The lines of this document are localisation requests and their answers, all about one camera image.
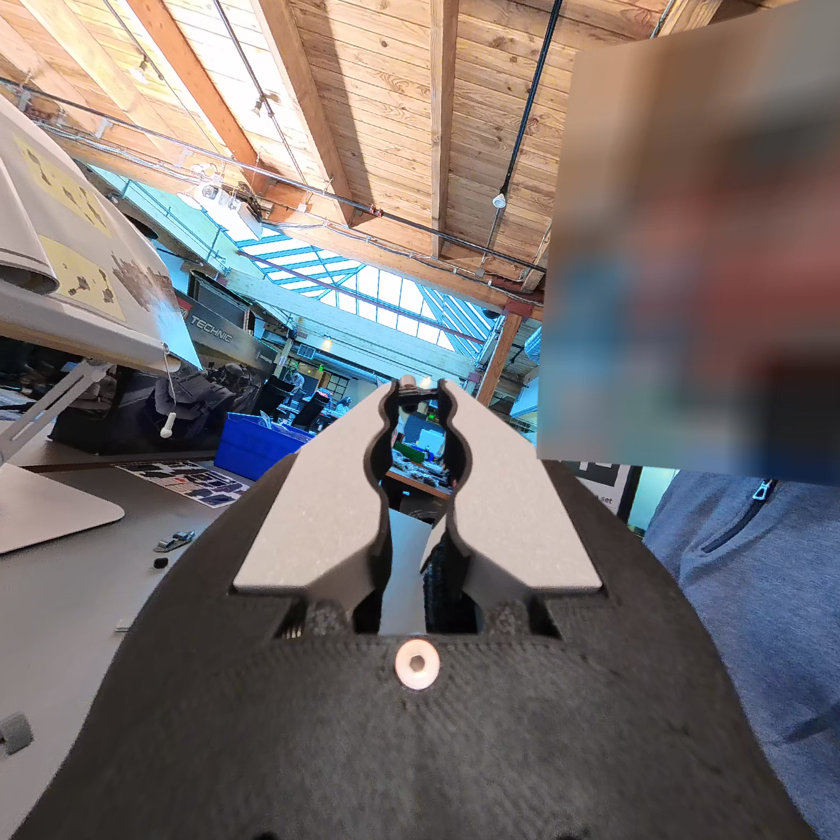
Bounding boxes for dark cloth bundle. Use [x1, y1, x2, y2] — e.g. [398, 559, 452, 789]
[52, 364, 263, 454]

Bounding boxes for white book stand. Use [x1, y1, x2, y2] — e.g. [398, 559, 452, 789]
[0, 344, 181, 555]

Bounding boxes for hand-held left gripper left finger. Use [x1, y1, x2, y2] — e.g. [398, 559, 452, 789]
[233, 381, 399, 629]

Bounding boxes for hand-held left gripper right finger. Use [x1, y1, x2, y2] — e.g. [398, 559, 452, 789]
[437, 376, 602, 622]

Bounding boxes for black framed white sign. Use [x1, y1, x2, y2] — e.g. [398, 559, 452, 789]
[577, 459, 644, 521]

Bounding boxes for person's blue sweater torso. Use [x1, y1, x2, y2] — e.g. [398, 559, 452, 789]
[643, 469, 840, 840]

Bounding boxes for lego instruction booklet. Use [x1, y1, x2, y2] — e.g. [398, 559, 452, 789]
[0, 92, 201, 371]

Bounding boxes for lego sticker sheet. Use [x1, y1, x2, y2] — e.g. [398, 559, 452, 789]
[115, 459, 253, 509]

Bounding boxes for skylight window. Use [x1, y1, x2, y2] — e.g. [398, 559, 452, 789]
[236, 226, 500, 352]

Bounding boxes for blue storage bin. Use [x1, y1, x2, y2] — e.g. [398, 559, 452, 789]
[215, 412, 316, 483]

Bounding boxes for black ceiling pipe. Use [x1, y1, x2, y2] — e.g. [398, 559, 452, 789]
[495, 0, 565, 207]

